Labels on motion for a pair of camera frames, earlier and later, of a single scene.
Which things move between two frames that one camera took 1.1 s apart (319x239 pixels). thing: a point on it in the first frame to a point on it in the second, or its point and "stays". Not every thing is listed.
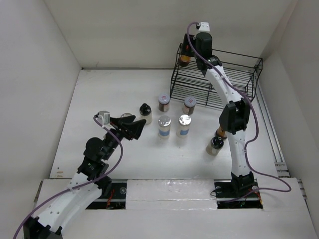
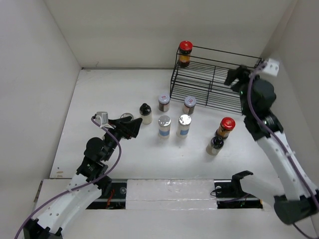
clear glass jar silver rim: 125,114 stays
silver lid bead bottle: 183,126 stays
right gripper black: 186,42 to 241,72
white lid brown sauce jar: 190,103 stays
